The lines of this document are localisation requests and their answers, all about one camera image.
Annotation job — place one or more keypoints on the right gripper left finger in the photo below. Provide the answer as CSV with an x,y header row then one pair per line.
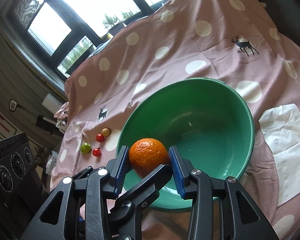
x,y
77,207

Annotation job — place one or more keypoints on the red cherry tomato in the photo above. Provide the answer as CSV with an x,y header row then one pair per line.
x,y
100,137
96,152

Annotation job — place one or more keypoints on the green plastic bowl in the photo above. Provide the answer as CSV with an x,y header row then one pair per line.
x,y
207,120

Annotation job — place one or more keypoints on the black trigger lever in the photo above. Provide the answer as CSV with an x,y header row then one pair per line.
x,y
126,215

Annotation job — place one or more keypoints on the tan round fruit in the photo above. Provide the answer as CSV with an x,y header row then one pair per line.
x,y
106,132

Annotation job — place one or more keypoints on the black camera box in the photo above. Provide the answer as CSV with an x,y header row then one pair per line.
x,y
17,167

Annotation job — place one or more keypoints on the black window frame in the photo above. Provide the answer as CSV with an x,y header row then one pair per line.
x,y
61,33

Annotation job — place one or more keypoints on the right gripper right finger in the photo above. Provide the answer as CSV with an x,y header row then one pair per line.
x,y
218,204

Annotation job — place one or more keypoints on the white paper napkin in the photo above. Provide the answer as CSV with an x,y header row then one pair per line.
x,y
280,127

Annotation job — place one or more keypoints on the green round fruit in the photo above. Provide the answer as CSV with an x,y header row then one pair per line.
x,y
85,148

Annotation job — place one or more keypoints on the pink crumpled clothes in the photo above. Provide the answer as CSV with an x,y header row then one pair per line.
x,y
62,117

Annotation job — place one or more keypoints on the pink polka dot cloth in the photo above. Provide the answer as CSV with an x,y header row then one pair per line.
x,y
234,41

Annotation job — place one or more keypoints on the orange mandarin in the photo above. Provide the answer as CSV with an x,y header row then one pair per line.
x,y
147,154

